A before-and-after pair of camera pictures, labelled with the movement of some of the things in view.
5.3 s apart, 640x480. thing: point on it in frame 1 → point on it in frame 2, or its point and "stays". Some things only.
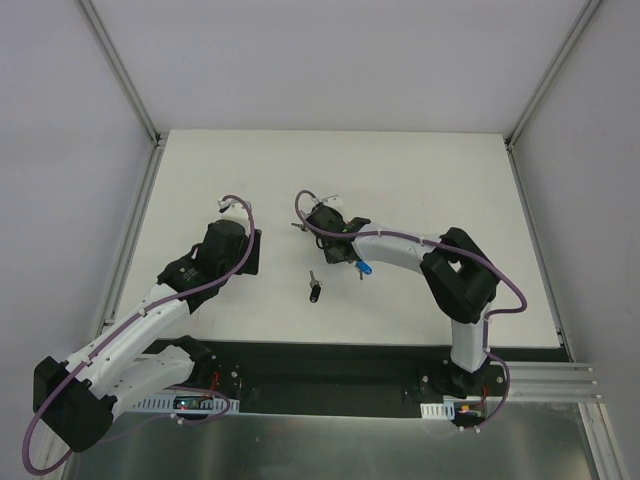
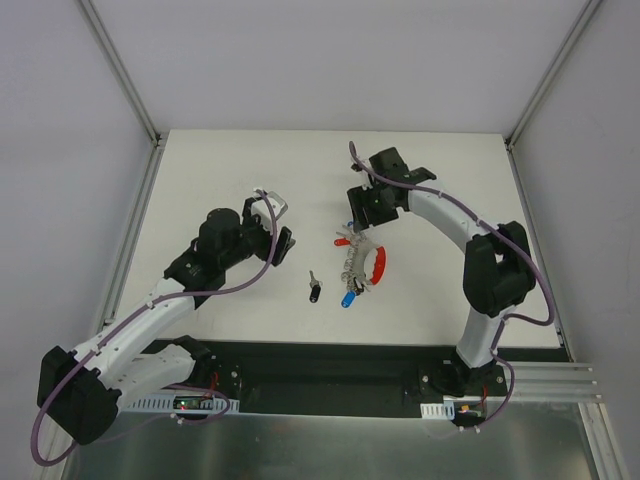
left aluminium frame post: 120,72 stays
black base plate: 349,377 stays
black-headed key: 315,288 stays
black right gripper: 316,220 → 368,209
